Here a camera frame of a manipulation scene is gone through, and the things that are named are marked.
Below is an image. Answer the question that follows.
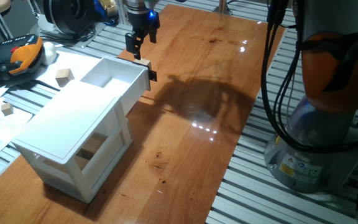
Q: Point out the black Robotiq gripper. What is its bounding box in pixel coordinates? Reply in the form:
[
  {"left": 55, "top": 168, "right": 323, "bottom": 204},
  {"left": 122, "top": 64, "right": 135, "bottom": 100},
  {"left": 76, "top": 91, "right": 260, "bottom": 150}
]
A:
[{"left": 125, "top": 9, "right": 161, "bottom": 60}]

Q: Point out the white drawer with black handle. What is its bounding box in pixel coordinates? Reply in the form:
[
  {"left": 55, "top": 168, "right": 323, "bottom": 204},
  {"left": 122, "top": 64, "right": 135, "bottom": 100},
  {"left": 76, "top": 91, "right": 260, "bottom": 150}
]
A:
[{"left": 80, "top": 55, "right": 158, "bottom": 116}]

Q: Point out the white two-drawer cabinet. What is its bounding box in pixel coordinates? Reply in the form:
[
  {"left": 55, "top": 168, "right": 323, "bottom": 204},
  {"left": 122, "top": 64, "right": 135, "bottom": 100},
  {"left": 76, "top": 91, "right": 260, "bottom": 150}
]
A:
[{"left": 12, "top": 80, "right": 134, "bottom": 203}]

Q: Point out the large pale wooden cube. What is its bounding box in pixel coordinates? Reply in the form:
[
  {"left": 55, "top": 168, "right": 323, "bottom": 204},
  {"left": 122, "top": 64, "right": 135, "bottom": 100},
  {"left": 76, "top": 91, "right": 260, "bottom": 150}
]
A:
[{"left": 134, "top": 58, "right": 152, "bottom": 71}]

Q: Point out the gold foil object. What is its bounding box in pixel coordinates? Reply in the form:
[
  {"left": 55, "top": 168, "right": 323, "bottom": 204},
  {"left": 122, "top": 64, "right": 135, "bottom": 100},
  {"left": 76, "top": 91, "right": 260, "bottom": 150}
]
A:
[{"left": 99, "top": 0, "right": 118, "bottom": 16}]

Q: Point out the blue cloth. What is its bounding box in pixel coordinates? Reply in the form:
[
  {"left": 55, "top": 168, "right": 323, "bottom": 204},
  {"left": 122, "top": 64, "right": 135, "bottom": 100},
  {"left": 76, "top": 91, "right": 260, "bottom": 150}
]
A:
[{"left": 93, "top": 0, "right": 119, "bottom": 24}]

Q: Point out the white paper sheet under cubes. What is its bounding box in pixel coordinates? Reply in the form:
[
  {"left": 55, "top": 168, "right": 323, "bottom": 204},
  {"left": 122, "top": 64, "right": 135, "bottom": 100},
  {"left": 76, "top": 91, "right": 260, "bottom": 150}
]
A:
[{"left": 32, "top": 49, "right": 105, "bottom": 91}]

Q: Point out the black round reel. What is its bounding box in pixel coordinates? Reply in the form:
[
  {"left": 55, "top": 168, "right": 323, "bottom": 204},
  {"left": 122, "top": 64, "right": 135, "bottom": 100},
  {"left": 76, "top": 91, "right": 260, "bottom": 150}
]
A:
[{"left": 44, "top": 0, "right": 96, "bottom": 35}]

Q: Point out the medium wooden cube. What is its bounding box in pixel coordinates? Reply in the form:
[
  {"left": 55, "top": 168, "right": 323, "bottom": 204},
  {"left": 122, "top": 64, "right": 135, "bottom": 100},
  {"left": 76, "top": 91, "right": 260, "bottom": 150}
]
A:
[{"left": 55, "top": 68, "right": 75, "bottom": 87}]

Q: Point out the white rounded mouse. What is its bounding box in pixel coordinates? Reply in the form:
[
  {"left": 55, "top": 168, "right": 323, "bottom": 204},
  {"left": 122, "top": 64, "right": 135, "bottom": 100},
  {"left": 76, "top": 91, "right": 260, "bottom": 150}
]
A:
[{"left": 42, "top": 41, "right": 57, "bottom": 66}]

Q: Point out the orange black teach pendant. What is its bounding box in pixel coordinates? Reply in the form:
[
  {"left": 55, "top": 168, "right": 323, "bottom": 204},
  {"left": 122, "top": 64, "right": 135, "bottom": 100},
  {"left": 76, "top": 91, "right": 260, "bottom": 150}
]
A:
[{"left": 0, "top": 34, "right": 45, "bottom": 82}]

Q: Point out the glossy brown wooden board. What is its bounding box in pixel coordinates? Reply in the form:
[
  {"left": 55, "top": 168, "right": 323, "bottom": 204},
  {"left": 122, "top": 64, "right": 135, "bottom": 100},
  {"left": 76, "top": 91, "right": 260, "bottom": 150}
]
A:
[{"left": 0, "top": 3, "right": 285, "bottom": 224}]

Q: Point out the small wooden cube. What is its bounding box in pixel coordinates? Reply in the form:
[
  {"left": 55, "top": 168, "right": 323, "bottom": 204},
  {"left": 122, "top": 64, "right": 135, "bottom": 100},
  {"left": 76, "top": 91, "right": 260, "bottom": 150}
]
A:
[{"left": 1, "top": 102, "right": 14, "bottom": 116}]

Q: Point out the aluminium frame post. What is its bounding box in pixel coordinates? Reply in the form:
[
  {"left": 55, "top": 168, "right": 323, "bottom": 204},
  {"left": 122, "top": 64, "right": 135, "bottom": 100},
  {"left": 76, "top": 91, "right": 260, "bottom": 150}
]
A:
[
  {"left": 116, "top": 0, "right": 127, "bottom": 26},
  {"left": 212, "top": 0, "right": 233, "bottom": 16}
]

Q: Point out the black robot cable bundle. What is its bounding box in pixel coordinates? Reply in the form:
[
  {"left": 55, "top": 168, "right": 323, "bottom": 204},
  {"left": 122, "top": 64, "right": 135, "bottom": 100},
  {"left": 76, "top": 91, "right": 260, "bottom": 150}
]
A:
[{"left": 261, "top": 0, "right": 358, "bottom": 155}]

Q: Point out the white drawer without handle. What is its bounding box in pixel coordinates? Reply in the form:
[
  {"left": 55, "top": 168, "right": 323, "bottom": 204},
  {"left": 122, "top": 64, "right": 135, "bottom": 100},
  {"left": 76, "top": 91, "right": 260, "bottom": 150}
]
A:
[{"left": 81, "top": 138, "right": 127, "bottom": 192}]

